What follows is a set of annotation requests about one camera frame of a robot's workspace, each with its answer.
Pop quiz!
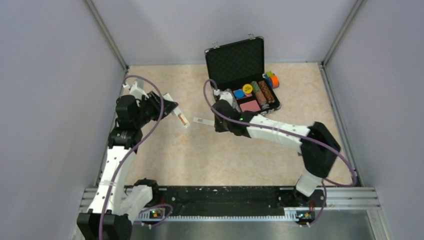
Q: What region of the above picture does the yellow big blind chip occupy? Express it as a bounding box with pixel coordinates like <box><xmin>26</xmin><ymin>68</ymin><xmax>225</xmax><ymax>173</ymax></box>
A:
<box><xmin>242</xmin><ymin>84</ymin><xmax>253</xmax><ymax>95</ymax></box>

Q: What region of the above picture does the black poker chip case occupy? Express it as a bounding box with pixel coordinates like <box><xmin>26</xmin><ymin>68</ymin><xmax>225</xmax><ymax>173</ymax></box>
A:
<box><xmin>204</xmin><ymin>34</ymin><xmax>282</xmax><ymax>116</ymax></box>

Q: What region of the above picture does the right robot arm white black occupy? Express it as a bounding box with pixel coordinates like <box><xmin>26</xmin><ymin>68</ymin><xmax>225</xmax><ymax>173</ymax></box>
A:
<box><xmin>211</xmin><ymin>100</ymin><xmax>341</xmax><ymax>206</ymax></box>

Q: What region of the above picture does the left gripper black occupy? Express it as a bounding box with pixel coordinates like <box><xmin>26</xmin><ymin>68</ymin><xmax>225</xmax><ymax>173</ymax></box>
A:
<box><xmin>134</xmin><ymin>90</ymin><xmax>178</xmax><ymax>127</ymax></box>

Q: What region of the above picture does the white battery cover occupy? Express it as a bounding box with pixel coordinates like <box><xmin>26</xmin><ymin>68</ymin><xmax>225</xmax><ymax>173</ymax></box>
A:
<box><xmin>193</xmin><ymin>117</ymin><xmax>215</xmax><ymax>127</ymax></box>

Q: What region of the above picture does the blue round chip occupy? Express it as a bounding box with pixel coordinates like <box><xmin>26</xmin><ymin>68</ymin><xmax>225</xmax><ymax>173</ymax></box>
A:
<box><xmin>233</xmin><ymin>89</ymin><xmax>245</xmax><ymax>100</ymax></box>

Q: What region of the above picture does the green toy block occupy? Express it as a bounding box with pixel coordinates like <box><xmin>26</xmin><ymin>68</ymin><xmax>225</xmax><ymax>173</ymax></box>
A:
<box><xmin>265</xmin><ymin>71</ymin><xmax>275</xmax><ymax>78</ymax></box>

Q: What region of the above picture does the purple cable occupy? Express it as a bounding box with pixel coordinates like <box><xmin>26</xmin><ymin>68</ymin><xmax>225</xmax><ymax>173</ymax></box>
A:
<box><xmin>98</xmin><ymin>74</ymin><xmax>174</xmax><ymax>240</ymax></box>
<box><xmin>202</xmin><ymin>78</ymin><xmax>359</xmax><ymax>228</ymax></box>

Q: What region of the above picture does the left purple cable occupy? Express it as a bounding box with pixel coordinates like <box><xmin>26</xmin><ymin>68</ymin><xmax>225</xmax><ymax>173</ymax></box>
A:
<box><xmin>98</xmin><ymin>74</ymin><xmax>174</xmax><ymax>240</ymax></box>

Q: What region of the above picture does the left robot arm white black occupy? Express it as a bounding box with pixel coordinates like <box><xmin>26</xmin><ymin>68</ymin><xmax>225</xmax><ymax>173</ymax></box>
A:
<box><xmin>76</xmin><ymin>91</ymin><xmax>179</xmax><ymax>240</ymax></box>

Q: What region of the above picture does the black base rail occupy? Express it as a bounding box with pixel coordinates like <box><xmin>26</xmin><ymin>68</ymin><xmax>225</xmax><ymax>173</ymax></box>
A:
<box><xmin>136</xmin><ymin>186</ymin><xmax>326</xmax><ymax>222</ymax></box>

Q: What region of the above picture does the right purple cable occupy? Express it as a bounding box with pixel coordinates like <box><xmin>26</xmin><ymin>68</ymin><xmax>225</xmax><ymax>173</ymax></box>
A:
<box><xmin>202</xmin><ymin>78</ymin><xmax>359</xmax><ymax>228</ymax></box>

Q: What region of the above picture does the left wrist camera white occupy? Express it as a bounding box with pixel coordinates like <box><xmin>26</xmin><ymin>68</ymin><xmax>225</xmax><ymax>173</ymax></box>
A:
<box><xmin>122</xmin><ymin>80</ymin><xmax>148</xmax><ymax>100</ymax></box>

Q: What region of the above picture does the pink card deck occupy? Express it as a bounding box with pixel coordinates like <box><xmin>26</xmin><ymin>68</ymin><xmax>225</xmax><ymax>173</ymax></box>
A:
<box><xmin>239</xmin><ymin>100</ymin><xmax>261</xmax><ymax>112</ymax></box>

